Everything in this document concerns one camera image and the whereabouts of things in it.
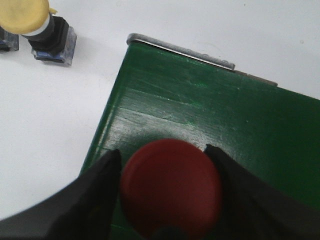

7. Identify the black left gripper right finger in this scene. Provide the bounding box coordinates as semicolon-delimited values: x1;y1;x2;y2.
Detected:
204;144;320;240

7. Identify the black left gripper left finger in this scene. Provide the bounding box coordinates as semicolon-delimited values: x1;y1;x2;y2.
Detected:
0;150;122;240

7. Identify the green conveyor belt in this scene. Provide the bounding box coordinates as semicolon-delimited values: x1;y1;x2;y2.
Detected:
78;39;320;240

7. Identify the aluminium conveyor frame rail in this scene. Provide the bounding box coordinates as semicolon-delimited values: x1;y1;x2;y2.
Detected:
126;33;278;87

